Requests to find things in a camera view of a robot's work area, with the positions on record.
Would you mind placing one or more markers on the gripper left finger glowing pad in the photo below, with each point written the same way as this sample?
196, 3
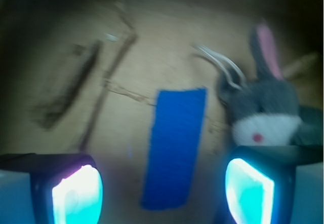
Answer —
50, 188

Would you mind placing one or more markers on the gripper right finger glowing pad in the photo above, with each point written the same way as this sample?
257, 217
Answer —
275, 184

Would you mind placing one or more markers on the blue sponge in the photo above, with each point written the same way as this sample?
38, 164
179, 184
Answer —
174, 142

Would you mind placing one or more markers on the piece of brown wood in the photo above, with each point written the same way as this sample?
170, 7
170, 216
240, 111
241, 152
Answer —
63, 83

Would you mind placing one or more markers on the grey plush bunny toy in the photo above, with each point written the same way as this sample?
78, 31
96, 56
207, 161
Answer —
266, 111

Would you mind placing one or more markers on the brown paper bag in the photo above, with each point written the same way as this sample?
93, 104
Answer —
147, 46

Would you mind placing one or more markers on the white rubber band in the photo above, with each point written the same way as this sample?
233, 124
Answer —
225, 64

